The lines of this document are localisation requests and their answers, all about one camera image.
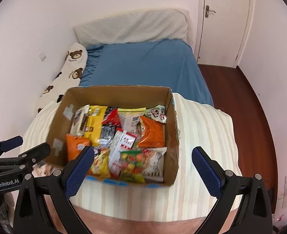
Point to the cardboard milk box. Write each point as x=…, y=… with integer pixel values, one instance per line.
x=116, y=97

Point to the bear print long pillow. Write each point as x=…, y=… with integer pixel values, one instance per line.
x=69, y=76

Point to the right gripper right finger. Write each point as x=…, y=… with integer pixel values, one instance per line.
x=254, y=212

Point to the clear yellow pastry packet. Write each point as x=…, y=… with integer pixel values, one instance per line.
x=129, y=118

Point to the wall switch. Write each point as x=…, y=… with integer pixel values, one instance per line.
x=42, y=56

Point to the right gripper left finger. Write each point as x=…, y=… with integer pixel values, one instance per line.
x=32, y=213

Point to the yellow panda snack bag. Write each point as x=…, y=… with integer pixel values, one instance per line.
x=99, y=166

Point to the wall power outlet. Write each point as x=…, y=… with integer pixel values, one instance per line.
x=284, y=198

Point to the cat print blanket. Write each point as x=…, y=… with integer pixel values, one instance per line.
x=182, y=201

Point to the yellow snack packet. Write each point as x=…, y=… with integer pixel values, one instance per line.
x=93, y=125

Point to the red triangular snack packet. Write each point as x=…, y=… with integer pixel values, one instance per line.
x=111, y=118

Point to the cranberry cake packet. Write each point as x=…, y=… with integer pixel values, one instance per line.
x=153, y=167

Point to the red white stick packet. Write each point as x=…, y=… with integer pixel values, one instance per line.
x=122, y=141

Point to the green bubble gum bag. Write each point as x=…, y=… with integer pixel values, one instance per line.
x=131, y=164

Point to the blue bed sheet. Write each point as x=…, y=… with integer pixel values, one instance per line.
x=166, y=63

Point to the orange snack bag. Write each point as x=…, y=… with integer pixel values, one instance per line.
x=152, y=133
x=74, y=145

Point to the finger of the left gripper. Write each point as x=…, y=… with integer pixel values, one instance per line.
x=10, y=144
x=26, y=160

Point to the white Franzzi cookie packet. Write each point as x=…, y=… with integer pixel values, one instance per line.
x=79, y=121

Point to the white door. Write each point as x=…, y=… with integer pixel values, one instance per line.
x=222, y=31

